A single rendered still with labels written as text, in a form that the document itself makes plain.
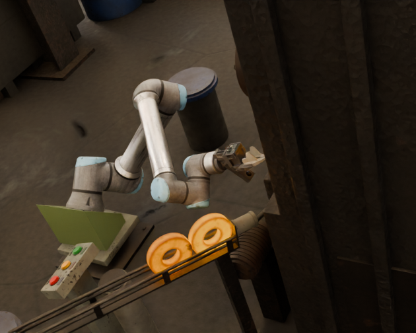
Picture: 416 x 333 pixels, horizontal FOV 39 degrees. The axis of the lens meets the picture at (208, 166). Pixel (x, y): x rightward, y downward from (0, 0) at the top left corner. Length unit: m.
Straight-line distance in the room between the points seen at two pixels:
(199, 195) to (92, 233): 0.83
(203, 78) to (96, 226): 1.07
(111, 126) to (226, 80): 0.86
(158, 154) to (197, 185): 0.20
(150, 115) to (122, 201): 1.06
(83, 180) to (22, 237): 0.75
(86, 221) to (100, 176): 0.24
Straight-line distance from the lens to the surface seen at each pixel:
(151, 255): 1.95
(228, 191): 3.24
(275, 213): 1.80
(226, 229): 2.03
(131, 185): 3.05
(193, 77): 3.44
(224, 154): 2.23
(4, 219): 3.79
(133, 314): 2.38
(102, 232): 2.98
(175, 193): 2.25
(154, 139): 2.39
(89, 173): 2.97
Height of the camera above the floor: 2.14
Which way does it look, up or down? 38 degrees down
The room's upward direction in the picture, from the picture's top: 19 degrees counter-clockwise
